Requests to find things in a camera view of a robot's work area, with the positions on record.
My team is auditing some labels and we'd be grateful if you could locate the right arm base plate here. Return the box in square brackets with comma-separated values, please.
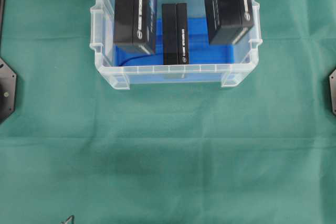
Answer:
[329, 69, 336, 115]

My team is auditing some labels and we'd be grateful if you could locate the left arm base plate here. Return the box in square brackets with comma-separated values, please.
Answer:
[0, 58, 17, 123]

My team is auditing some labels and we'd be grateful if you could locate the blue liner in case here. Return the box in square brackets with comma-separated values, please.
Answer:
[115, 18, 244, 67]

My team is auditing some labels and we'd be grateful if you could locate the small dark metal tool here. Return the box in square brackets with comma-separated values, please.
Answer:
[61, 215, 75, 224]

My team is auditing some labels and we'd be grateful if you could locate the green table cloth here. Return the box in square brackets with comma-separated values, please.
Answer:
[1, 0, 335, 223]

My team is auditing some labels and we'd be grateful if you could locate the clear plastic storage case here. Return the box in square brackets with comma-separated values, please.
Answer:
[90, 0, 263, 90]

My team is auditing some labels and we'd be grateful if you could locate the black frame post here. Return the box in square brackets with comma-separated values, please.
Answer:
[0, 0, 7, 51]

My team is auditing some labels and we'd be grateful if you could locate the black camera box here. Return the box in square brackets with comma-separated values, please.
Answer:
[113, 0, 157, 55]
[204, 0, 254, 46]
[162, 3, 189, 65]

